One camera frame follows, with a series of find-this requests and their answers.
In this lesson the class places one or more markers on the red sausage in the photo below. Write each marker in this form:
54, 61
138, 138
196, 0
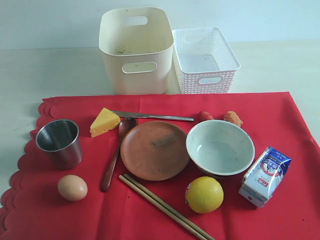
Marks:
204, 116

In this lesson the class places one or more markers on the orange fried nugget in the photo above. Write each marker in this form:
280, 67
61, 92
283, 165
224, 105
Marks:
233, 118

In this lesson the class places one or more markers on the yellow lemon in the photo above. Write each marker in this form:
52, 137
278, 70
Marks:
204, 195

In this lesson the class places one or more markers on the blue white milk carton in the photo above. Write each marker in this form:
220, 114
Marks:
264, 176

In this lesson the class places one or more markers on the brown wooden plate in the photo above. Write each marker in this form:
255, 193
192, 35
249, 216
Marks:
155, 150

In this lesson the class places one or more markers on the dark wooden spoon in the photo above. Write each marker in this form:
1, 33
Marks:
124, 127

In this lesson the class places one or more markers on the silver table knife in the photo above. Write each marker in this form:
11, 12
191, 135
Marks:
125, 114

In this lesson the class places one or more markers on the upper wooden chopstick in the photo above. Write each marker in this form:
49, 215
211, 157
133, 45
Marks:
167, 206

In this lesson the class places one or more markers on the wooden chopstick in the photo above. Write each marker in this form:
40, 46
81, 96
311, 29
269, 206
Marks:
162, 208
167, 206

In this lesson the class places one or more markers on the white ceramic bowl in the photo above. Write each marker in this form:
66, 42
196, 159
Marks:
220, 148

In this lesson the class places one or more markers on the lower wooden chopstick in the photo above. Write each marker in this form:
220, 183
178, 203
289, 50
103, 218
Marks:
162, 208

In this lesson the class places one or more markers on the white woven plastic basket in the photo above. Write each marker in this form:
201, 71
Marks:
203, 61

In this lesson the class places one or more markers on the cream plastic tub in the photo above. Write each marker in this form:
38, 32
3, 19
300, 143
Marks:
137, 50

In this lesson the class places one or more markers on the red scalloped table cloth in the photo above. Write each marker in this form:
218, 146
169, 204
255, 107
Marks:
34, 210

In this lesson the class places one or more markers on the stainless steel cup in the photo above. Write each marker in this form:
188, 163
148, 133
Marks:
59, 139

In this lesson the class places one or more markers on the brown egg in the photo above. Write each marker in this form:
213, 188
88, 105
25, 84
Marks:
72, 188

